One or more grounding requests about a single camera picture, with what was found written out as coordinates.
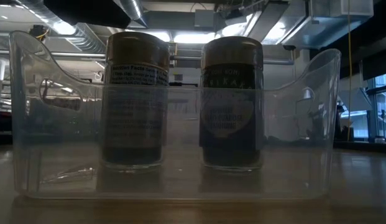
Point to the gold-lid spice jar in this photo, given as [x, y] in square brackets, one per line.
[231, 124]
[135, 124]

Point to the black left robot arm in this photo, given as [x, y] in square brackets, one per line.
[87, 12]

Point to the horizontal metal pipe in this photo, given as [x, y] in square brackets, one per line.
[186, 58]

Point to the grey ceiling junction box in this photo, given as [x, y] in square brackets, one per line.
[204, 18]

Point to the corrugated silver duct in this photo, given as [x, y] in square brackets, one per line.
[87, 37]

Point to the round silver ventilation duct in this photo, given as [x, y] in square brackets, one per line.
[132, 12]

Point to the black wall bar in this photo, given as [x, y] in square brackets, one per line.
[180, 84]

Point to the window frame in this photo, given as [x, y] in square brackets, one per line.
[371, 109]

